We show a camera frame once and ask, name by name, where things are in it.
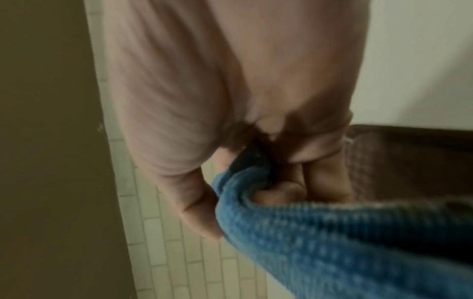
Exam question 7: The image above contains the person's right hand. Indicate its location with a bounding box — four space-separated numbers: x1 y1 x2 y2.
85 0 371 241

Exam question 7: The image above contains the blue knitted cloth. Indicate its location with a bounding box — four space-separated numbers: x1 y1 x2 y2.
210 147 473 299

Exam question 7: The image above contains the brown woven basket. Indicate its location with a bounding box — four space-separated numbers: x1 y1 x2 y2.
344 124 473 205

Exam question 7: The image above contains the brown wooden door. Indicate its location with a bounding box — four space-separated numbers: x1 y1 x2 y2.
0 0 138 299

